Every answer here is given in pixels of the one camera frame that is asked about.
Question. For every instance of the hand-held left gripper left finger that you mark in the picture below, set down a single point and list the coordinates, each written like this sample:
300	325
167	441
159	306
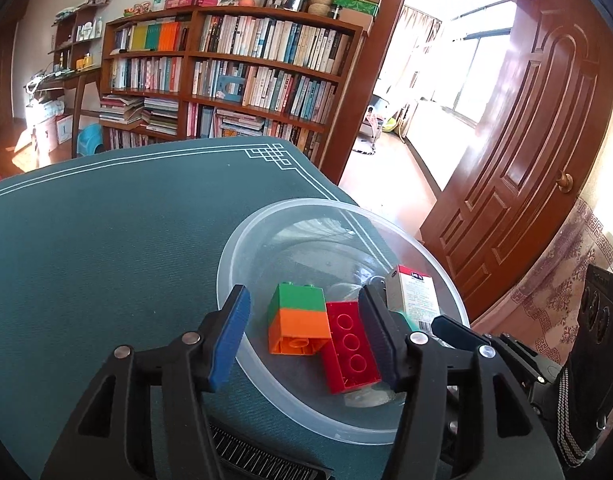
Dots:
231	340

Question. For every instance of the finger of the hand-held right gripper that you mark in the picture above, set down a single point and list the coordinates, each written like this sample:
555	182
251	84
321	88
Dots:
456	332

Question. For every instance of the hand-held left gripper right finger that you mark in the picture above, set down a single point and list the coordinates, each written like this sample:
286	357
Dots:
381	340

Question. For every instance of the red toy block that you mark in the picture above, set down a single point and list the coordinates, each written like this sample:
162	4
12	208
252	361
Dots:
346	345

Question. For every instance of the white box red label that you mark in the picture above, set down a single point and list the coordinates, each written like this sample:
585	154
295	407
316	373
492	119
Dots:
411	295

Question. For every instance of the green orange toy block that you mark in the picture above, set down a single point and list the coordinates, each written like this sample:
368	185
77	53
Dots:
296	320

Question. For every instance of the clear plastic bowl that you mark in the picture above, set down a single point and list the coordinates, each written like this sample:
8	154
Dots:
296	240

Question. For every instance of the pink patterned cloth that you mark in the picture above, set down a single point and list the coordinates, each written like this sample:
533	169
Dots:
551	285

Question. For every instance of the green desk mat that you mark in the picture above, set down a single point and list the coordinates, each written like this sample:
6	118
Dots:
111	260

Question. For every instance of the brown wooden door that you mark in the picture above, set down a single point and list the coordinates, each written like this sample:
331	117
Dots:
526	160

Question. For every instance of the pink white rack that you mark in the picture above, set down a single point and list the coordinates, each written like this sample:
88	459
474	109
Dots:
370	122

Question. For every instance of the blue plastic stool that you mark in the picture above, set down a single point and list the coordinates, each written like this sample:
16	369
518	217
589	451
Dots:
91	140

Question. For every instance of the small wooden shelf desk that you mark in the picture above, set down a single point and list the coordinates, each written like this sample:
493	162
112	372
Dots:
79	110

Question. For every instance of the sheer curtain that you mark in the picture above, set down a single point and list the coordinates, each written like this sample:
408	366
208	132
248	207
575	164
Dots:
411	60

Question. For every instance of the pink storage box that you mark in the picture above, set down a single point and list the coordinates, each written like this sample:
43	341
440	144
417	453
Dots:
44	132

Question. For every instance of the wooden bookshelf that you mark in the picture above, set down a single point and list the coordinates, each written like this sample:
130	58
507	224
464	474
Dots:
190	60

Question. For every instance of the rows of books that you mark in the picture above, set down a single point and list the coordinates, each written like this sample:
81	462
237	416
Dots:
266	45

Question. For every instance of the tan cardboard box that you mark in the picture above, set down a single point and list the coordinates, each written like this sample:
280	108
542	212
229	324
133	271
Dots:
356	20

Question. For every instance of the green patterned box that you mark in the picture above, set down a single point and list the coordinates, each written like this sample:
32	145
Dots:
356	4

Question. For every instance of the pink flat box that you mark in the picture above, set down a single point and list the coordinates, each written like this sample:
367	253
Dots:
191	1

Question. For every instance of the colourful toy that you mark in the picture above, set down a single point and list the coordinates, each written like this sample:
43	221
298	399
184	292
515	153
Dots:
136	10

